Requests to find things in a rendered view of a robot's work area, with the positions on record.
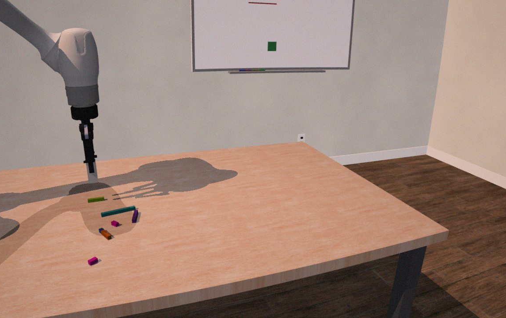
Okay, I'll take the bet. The orange rod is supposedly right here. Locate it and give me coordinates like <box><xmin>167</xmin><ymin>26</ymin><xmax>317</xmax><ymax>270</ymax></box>
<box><xmin>101</xmin><ymin>230</ymin><xmax>111</xmax><ymax>240</ymax></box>

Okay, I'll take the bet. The lime green rod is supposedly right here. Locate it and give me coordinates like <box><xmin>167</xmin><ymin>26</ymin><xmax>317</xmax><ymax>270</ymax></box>
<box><xmin>88</xmin><ymin>197</ymin><xmax>104</xmax><ymax>203</ymax></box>

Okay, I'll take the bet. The turquoise rod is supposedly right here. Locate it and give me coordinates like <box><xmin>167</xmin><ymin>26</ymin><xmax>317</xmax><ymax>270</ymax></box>
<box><xmin>101</xmin><ymin>206</ymin><xmax>136</xmax><ymax>217</ymax></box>

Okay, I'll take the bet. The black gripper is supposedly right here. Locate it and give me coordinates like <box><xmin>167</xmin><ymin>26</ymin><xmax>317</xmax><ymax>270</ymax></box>
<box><xmin>71</xmin><ymin>104</ymin><xmax>98</xmax><ymax>183</ymax></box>

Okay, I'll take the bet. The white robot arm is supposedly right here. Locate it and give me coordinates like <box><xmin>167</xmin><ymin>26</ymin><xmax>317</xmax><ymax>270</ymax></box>
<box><xmin>0</xmin><ymin>0</ymin><xmax>99</xmax><ymax>108</ymax></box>

